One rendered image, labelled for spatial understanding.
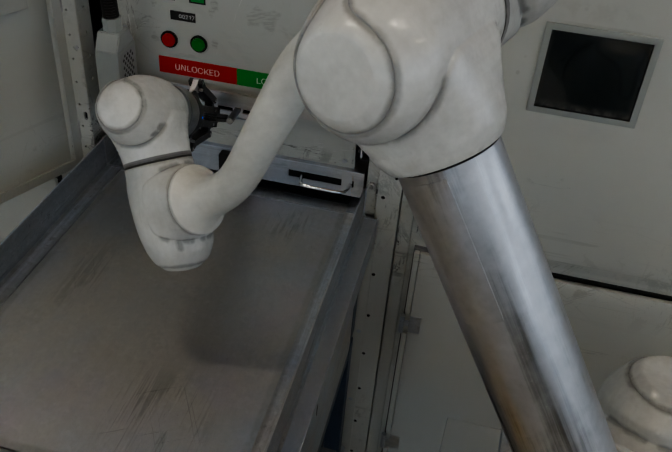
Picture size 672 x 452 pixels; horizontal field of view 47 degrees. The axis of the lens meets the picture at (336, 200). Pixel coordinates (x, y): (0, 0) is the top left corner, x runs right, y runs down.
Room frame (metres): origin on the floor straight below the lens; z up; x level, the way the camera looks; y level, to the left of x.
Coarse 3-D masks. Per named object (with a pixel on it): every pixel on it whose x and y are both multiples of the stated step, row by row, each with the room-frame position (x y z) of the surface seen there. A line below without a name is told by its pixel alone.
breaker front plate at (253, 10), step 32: (128, 0) 1.37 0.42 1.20; (160, 0) 1.36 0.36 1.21; (224, 0) 1.34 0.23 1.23; (256, 0) 1.32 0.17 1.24; (288, 0) 1.31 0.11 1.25; (160, 32) 1.36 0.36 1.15; (192, 32) 1.35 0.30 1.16; (224, 32) 1.34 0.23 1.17; (256, 32) 1.32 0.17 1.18; (288, 32) 1.31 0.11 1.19; (224, 64) 1.34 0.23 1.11; (256, 64) 1.32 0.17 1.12; (256, 96) 1.32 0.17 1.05; (224, 128) 1.34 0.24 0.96; (320, 128) 1.30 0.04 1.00; (320, 160) 1.30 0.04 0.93; (352, 160) 1.29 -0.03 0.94
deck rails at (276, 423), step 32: (96, 160) 1.30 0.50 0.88; (64, 192) 1.18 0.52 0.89; (96, 192) 1.24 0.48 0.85; (32, 224) 1.07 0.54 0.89; (64, 224) 1.13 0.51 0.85; (352, 224) 1.12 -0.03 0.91; (0, 256) 0.97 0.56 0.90; (32, 256) 1.03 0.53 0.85; (0, 288) 0.94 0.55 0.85; (320, 288) 1.01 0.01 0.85; (320, 320) 0.90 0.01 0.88; (288, 384) 0.79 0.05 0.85; (288, 416) 0.72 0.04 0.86; (256, 448) 0.67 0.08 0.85
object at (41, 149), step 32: (0, 0) 1.27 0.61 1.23; (32, 0) 1.33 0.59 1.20; (0, 32) 1.27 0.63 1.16; (32, 32) 1.33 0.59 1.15; (64, 32) 1.35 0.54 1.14; (0, 64) 1.26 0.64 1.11; (32, 64) 1.32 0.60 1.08; (64, 64) 1.34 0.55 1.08; (0, 96) 1.25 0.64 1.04; (32, 96) 1.31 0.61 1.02; (0, 128) 1.24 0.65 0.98; (32, 128) 1.30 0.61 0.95; (64, 128) 1.35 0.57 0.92; (0, 160) 1.23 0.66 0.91; (32, 160) 1.28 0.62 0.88; (64, 160) 1.34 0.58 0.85; (0, 192) 1.22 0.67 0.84
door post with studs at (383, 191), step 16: (368, 176) 1.24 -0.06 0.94; (384, 176) 1.23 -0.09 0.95; (368, 192) 1.24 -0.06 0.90; (384, 192) 1.23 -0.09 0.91; (400, 192) 1.22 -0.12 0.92; (368, 208) 1.24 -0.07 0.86; (384, 208) 1.23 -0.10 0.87; (384, 224) 1.23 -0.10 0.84; (384, 240) 1.23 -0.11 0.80; (384, 256) 1.23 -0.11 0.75; (384, 272) 1.23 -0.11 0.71; (384, 288) 1.22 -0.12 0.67; (368, 304) 1.23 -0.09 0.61; (384, 304) 1.22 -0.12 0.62; (368, 320) 1.23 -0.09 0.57; (368, 336) 1.23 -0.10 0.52; (368, 352) 1.23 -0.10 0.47; (368, 368) 1.23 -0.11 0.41; (368, 384) 1.23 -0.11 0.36; (368, 400) 1.22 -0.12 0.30; (368, 416) 1.22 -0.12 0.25; (352, 432) 1.23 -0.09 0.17; (352, 448) 1.23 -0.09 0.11
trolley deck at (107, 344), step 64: (64, 256) 1.04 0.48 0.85; (128, 256) 1.06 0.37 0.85; (256, 256) 1.08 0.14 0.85; (320, 256) 1.10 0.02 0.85; (0, 320) 0.87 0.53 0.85; (64, 320) 0.88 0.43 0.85; (128, 320) 0.90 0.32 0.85; (192, 320) 0.91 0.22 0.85; (256, 320) 0.92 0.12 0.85; (0, 384) 0.74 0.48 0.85; (64, 384) 0.75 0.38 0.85; (128, 384) 0.76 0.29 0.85; (192, 384) 0.77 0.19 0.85; (256, 384) 0.78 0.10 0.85; (320, 384) 0.79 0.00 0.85; (0, 448) 0.64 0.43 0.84; (64, 448) 0.64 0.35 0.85; (128, 448) 0.65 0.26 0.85; (192, 448) 0.66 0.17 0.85
